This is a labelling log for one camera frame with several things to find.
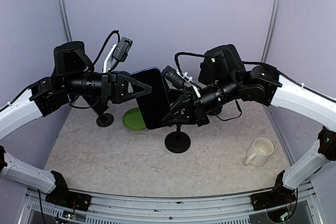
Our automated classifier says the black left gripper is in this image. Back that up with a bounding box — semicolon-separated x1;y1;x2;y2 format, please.
63;70;152;104

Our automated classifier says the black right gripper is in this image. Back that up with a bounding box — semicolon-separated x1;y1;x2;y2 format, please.
162;72;242;126

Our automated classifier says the blue phone face down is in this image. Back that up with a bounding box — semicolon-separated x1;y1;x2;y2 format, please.
131;67;170;130

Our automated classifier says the black tall round-base stand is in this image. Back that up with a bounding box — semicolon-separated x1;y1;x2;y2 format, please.
164;124;191;154

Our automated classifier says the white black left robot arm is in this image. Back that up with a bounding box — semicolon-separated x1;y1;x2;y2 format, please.
1;37;152;138

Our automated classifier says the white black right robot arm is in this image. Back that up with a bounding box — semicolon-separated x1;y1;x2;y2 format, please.
162;44;335;205

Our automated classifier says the green plate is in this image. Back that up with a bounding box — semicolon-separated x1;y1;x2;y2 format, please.
122;108;146;131

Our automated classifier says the cream ceramic mug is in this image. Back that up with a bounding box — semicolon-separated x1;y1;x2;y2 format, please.
244;137;275;167

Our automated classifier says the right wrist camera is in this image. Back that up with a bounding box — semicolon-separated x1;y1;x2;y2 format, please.
161;65;203;99

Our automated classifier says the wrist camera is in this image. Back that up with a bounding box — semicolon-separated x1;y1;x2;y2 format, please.
161;65;203;99
102;37;133;73

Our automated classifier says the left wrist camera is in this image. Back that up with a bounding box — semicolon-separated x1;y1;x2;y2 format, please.
102;37;133;73

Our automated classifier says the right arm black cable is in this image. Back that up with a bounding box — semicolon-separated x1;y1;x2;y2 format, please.
174;51;336;122

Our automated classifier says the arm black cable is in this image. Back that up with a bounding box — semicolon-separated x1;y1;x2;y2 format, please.
68;30;120;109
174;51;336;122

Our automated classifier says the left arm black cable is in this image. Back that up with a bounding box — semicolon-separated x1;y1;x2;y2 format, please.
68;30;120;109

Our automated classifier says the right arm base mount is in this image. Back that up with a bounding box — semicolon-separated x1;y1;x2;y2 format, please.
250;170;298;211

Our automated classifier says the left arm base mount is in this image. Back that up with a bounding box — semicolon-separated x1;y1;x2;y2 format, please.
45;170;92;212

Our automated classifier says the left aluminium frame post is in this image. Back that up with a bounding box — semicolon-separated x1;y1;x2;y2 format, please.
57;0;72;42

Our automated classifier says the aluminium frame post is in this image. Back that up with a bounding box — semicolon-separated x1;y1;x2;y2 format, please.
261;0;281;63
57;0;72;42

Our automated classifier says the right aluminium frame post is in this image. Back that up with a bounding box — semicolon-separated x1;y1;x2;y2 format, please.
261;0;281;63

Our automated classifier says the front aluminium rail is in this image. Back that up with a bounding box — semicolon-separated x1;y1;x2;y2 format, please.
18;179;323;224

